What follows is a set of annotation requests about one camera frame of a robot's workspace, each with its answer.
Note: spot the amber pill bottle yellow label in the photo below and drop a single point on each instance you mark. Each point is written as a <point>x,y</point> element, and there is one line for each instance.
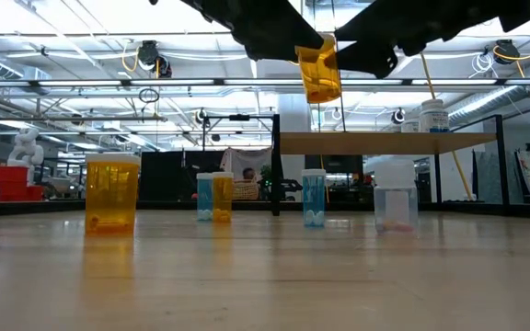
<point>112,197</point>

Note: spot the white draped cloth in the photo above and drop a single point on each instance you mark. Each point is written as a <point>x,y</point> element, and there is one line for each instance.
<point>237,160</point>

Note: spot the clear pill bottle pink pills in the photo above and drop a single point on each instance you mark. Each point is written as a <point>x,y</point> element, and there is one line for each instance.
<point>396,202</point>

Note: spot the person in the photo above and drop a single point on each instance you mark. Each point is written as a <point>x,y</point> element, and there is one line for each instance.
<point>248,174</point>

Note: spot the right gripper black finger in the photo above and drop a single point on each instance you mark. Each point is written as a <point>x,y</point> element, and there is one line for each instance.
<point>380,20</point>
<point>368,57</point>

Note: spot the white medicine bottle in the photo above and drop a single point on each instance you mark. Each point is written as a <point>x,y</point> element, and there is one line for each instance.
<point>410,126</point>

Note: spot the woven wicker basket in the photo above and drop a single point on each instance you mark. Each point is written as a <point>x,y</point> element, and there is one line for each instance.
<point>245,190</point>

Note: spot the black metal gantry frame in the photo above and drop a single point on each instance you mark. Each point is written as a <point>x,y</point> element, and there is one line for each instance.
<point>239,117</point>

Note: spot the small black ceiling reel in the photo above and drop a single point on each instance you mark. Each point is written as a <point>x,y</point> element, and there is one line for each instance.
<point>200,116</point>
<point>398,116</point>

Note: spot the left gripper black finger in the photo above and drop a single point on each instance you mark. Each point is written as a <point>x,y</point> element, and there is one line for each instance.
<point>279,34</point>

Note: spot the red storage crate stack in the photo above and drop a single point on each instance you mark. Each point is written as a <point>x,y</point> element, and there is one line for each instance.
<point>9,184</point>

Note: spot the large amber pill bottle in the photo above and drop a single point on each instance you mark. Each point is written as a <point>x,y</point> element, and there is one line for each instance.
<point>320,78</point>

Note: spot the white bottle blue label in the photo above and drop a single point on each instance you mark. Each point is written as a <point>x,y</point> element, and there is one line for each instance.
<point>433,118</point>

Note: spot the small amber pill bottle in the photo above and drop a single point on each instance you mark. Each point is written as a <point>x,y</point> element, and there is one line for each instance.
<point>222,197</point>

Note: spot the black metal table frame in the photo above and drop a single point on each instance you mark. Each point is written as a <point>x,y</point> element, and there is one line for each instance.
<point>173,207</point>

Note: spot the black partition panel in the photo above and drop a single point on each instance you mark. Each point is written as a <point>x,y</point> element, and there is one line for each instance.
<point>168,174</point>

